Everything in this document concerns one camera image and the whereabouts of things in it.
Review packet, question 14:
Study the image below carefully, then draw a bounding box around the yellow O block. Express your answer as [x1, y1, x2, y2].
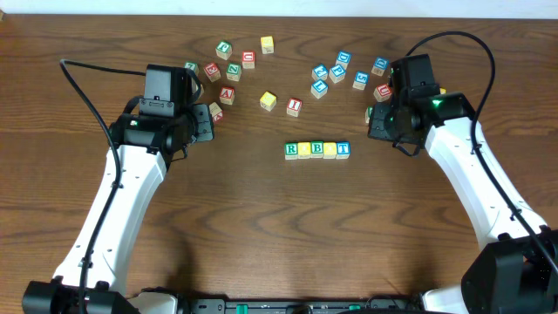
[323, 142, 337, 159]
[297, 142, 311, 159]

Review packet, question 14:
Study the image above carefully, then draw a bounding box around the green Z block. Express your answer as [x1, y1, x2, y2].
[226, 63, 242, 81]

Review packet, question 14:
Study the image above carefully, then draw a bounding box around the red E block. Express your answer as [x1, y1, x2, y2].
[203, 63, 221, 82]

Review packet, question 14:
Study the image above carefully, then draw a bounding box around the green B block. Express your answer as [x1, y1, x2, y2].
[310, 141, 324, 159]

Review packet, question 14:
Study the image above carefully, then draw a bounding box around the red U block right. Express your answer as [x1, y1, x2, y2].
[374, 84, 392, 102]

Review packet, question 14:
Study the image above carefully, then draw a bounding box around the red-sided wooden block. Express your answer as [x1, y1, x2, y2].
[208, 102, 223, 123]

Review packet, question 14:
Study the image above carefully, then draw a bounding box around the blue P block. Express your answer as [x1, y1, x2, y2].
[329, 65, 346, 84]

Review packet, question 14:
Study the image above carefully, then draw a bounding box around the green J block left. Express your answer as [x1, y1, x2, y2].
[215, 41, 233, 60]

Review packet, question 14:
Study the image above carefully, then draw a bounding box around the green 7 block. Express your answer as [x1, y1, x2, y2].
[184, 62, 200, 76]

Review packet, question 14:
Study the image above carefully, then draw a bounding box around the red A block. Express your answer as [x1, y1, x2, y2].
[219, 86, 235, 106]

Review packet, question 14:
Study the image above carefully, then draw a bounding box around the green J block right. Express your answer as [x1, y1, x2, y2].
[365, 106, 373, 124]

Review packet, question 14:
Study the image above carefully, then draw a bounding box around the blue D block pale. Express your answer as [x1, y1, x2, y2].
[371, 57, 389, 77]

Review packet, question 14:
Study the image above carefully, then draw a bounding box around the blue L block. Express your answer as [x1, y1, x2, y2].
[336, 141, 351, 160]

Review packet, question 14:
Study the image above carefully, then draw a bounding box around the blue 5 block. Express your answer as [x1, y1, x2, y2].
[352, 71, 370, 91]

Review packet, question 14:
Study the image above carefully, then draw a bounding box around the red U block left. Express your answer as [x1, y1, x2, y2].
[242, 51, 255, 69]

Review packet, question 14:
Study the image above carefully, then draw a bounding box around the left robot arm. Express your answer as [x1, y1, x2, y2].
[22, 104, 214, 313]

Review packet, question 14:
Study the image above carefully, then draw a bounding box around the green j block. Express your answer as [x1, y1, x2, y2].
[365, 106, 373, 124]
[215, 41, 233, 60]

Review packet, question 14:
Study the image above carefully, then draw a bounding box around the blue 2 block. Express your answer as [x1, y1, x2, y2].
[311, 65, 329, 81]

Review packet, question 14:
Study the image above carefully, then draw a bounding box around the red u block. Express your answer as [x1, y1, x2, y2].
[374, 84, 392, 102]
[242, 51, 255, 69]

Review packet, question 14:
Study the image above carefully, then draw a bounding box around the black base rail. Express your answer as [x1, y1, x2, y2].
[177, 294, 425, 314]

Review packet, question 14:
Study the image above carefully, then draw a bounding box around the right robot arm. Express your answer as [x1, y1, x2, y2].
[369, 92, 557, 313]

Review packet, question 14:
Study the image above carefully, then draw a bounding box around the yellow top block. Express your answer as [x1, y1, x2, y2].
[261, 36, 275, 54]

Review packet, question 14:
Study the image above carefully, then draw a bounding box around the yellow W block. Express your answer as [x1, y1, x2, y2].
[260, 92, 277, 112]

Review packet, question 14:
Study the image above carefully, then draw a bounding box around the red I block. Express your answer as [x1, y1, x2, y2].
[286, 98, 303, 117]

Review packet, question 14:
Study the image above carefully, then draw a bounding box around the green R block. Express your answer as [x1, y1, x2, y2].
[284, 142, 298, 160]

